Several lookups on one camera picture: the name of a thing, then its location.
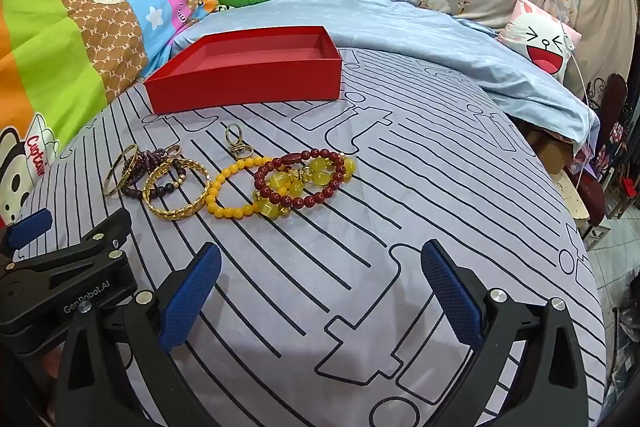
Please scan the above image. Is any white pink cartoon pillow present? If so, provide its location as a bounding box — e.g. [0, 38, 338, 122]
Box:
[497, 0, 584, 80]

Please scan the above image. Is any dark purple bead bracelet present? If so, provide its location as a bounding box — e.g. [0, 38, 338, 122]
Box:
[120, 148, 189, 204]

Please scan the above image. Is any gold chain bracelet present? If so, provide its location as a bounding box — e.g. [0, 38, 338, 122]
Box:
[142, 159, 212, 222]

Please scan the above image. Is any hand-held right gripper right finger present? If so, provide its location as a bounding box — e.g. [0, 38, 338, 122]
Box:
[421, 238, 592, 427]

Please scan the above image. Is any large yellow-green bead bracelet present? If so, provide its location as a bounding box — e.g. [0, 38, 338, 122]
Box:
[252, 157, 358, 220]

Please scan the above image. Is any red cardboard box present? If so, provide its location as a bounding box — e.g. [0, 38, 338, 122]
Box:
[144, 25, 344, 114]

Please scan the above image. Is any brown cardboard box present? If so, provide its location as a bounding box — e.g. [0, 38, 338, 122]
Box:
[524, 126, 572, 176]

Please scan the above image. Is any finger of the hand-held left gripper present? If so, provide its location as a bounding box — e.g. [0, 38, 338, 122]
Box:
[62, 207, 134, 270]
[6, 209, 54, 254]

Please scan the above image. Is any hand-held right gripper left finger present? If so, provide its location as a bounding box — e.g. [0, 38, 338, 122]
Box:
[47, 242, 223, 427]

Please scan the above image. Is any thin gold bangle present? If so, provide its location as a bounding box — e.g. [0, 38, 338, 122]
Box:
[103, 144, 141, 197]

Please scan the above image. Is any person's left hand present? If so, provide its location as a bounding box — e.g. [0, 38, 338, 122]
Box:
[41, 344, 66, 408]

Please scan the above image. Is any colourful cartoon monkey quilt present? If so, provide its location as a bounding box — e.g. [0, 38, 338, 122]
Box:
[0, 0, 222, 230]

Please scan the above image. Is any dark red bead bracelet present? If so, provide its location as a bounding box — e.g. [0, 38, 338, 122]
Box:
[253, 148, 348, 210]

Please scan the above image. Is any light blue blanket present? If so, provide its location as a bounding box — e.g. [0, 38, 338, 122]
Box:
[172, 0, 601, 148]

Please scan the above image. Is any tall gold ring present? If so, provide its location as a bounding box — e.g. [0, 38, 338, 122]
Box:
[223, 124, 247, 148]

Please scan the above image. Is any dark red cushion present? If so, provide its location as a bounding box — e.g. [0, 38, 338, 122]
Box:
[574, 176, 607, 224]

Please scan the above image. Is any dark metal chair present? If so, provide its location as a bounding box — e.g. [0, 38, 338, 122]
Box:
[586, 74, 632, 145]

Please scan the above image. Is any grey striped bed sheet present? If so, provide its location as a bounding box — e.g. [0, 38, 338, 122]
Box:
[25, 47, 608, 427]

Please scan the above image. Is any yellow bead bracelet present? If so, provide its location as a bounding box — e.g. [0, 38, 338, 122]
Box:
[205, 157, 273, 221]

